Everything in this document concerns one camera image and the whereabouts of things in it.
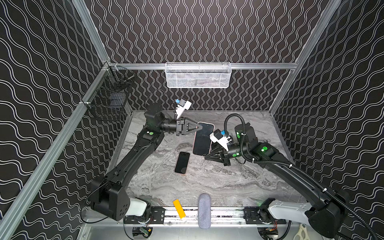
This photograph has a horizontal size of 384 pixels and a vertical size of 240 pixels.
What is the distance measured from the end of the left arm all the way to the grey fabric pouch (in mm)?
407

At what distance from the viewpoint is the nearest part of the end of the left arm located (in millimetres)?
581

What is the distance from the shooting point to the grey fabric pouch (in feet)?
2.34
